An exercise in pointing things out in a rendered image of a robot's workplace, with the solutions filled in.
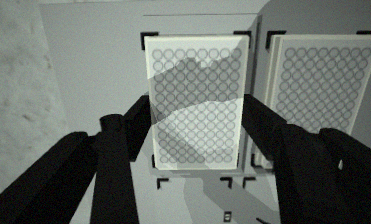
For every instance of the grey rectangular deck plate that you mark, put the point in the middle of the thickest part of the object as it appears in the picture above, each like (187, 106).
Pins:
(93, 51)

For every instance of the white well plate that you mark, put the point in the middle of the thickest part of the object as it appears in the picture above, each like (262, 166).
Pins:
(196, 91)
(317, 81)

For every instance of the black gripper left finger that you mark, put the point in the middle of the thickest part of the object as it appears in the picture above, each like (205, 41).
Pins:
(51, 189)

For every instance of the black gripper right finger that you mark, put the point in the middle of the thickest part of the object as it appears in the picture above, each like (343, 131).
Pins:
(305, 186)

